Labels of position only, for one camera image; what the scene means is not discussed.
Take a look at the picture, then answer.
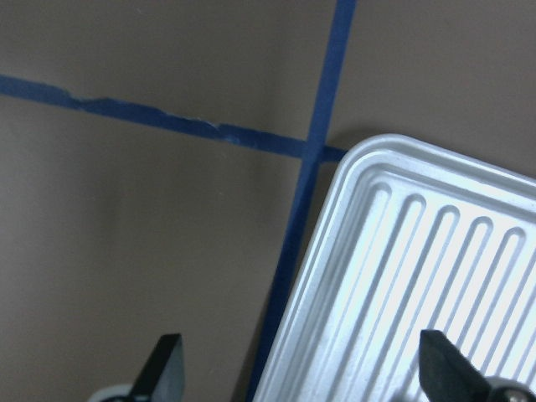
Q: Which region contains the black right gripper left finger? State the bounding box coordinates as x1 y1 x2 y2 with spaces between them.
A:
130 333 185 401

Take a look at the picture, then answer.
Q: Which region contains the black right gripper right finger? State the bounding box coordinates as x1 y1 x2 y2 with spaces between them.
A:
419 330 498 401

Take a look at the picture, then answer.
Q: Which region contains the ribbed silver metal tray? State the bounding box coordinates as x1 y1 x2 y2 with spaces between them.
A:
253 134 535 401

